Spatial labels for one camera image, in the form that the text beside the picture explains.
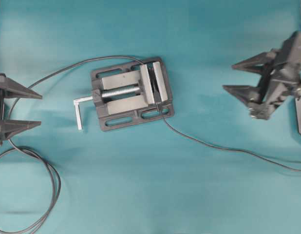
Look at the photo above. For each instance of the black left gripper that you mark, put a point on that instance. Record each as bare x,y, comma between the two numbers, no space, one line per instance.
11,89

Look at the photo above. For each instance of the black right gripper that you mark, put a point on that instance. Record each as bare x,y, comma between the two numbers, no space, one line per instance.
280,78

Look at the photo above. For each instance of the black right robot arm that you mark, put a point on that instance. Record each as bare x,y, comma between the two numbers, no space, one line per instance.
280,71

